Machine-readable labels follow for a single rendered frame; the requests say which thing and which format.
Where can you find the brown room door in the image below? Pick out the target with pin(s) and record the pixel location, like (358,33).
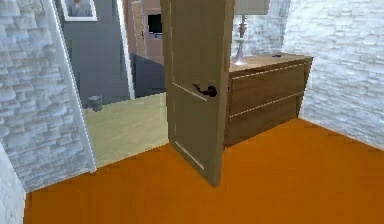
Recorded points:
(196,50)

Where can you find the brown wooden chest of drawers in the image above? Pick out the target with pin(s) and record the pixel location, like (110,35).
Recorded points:
(263,90)

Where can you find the white table lamp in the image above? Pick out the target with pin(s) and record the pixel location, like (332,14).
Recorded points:
(241,40)

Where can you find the black television set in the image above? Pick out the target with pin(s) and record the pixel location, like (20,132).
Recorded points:
(154,24)

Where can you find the grey waste bin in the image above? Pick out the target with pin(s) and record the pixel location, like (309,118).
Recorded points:
(95,102)

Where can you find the small black remote control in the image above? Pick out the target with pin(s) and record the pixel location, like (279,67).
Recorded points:
(276,55)

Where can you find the white framed wall picture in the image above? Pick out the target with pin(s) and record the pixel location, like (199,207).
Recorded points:
(79,9)

